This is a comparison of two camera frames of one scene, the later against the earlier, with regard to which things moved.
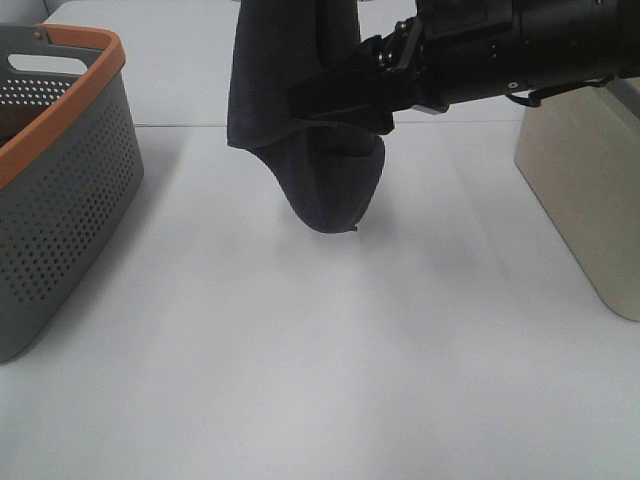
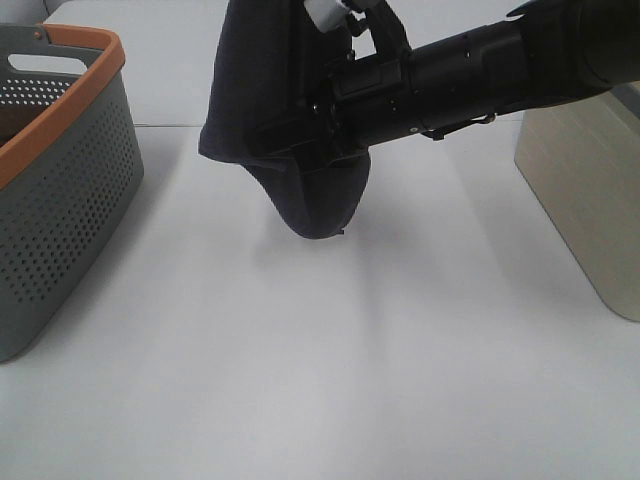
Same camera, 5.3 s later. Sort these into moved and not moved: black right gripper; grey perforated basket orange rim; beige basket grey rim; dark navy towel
Moved: black right gripper; dark navy towel
Not moved: beige basket grey rim; grey perforated basket orange rim
